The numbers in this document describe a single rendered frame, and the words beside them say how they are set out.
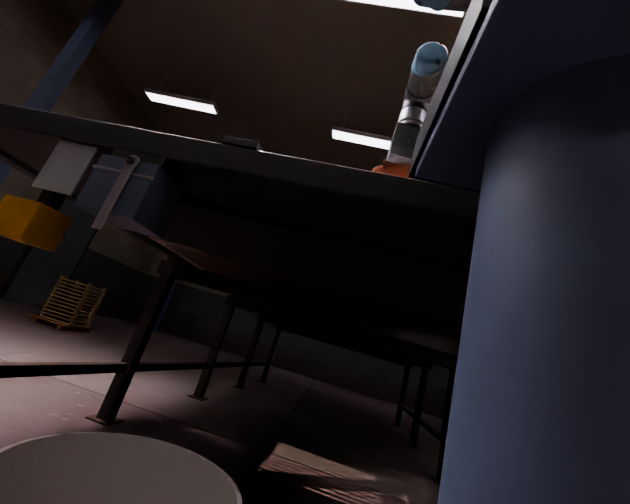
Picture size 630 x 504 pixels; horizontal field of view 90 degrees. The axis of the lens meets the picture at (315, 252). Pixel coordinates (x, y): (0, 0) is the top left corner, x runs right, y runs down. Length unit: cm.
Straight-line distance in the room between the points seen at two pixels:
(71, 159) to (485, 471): 86
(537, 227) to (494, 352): 10
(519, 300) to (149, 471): 60
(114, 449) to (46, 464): 9
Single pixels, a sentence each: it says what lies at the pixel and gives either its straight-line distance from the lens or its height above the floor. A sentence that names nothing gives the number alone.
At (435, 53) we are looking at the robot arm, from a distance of 92.
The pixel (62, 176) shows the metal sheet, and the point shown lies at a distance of 86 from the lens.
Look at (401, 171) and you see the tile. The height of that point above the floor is 105.
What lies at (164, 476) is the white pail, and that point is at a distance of 67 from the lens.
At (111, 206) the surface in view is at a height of 72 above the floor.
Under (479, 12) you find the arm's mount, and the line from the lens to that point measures 35.
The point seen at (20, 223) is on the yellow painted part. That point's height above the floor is 65.
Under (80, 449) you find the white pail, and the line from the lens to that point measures 66.
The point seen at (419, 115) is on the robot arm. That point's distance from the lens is 95.
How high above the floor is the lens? 58
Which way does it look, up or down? 17 degrees up
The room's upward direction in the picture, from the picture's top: 17 degrees clockwise
